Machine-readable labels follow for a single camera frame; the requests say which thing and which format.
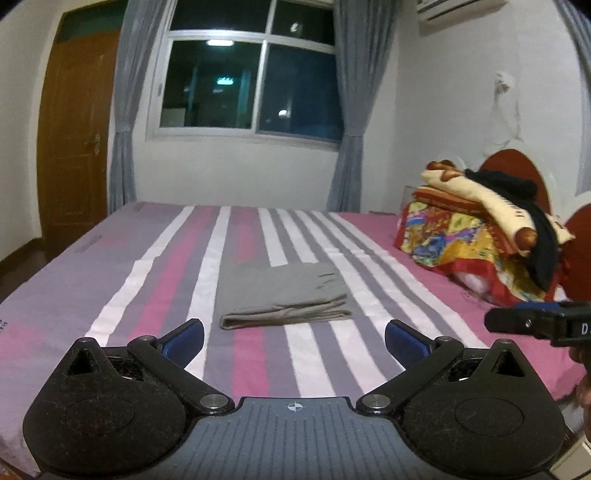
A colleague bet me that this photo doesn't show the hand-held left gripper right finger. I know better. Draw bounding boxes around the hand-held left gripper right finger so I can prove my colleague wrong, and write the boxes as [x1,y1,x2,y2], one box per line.
[355,318,546,416]

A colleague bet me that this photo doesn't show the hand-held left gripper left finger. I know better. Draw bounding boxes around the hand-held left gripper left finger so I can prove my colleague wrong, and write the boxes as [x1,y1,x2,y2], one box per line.
[46,318,235,415]

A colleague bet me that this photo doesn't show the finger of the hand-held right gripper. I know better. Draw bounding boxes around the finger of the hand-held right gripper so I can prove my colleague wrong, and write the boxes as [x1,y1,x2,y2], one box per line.
[484,302,562,341]

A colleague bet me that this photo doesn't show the grey pants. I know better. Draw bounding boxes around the grey pants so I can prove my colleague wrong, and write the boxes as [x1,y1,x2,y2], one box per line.
[216,260,354,331]

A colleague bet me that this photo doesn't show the person's right hand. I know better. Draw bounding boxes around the person's right hand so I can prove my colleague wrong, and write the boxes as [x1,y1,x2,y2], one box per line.
[568,342,591,437]

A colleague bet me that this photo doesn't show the striped pink grey bed sheet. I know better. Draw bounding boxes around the striped pink grey bed sheet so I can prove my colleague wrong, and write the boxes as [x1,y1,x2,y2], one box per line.
[0,200,580,477]

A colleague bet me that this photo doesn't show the black garment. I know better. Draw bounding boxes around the black garment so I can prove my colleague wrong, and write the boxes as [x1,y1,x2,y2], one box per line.
[464,169,561,289]

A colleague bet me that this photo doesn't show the colourful patchwork blanket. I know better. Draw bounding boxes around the colourful patchwork blanket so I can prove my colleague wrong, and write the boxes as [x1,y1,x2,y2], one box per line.
[393,201,571,306]

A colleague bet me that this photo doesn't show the cream brown blanket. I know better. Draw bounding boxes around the cream brown blanket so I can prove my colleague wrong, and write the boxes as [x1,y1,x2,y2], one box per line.
[420,159,575,257]

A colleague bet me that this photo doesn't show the red striped blanket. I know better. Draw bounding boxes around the red striped blanket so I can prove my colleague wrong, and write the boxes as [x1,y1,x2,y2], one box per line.
[412,185,488,216]

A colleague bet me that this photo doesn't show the brown wooden door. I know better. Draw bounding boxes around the brown wooden door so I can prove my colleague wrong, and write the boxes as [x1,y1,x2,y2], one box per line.
[36,31,124,260]

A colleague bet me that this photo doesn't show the grey curtain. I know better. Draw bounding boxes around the grey curtain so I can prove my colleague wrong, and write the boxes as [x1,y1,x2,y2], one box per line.
[325,0,402,214]
[107,0,180,216]

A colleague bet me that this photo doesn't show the window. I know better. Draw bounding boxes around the window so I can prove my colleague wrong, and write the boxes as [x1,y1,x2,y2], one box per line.
[145,0,346,149]

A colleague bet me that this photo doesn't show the white air conditioner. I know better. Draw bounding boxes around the white air conditioner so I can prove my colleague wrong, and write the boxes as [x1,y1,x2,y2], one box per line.
[414,0,509,25]

